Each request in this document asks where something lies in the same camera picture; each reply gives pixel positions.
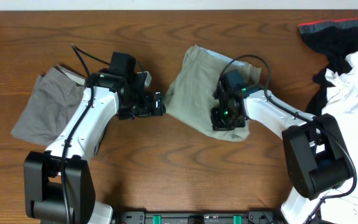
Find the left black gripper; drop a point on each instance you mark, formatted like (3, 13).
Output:
(147, 109)

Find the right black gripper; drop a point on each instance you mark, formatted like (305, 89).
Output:
(219, 125)

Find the khaki beige shorts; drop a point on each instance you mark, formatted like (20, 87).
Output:
(190, 96)

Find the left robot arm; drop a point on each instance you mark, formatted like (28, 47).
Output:
(57, 182)

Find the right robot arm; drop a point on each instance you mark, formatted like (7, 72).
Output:
(318, 163)

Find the folded grey shorts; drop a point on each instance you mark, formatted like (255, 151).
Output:
(55, 97)

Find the white printed t-shirt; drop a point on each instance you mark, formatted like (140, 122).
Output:
(353, 124)

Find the black garment with red trim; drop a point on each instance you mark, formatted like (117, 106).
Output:
(335, 39)

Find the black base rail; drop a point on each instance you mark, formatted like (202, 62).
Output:
(247, 217)

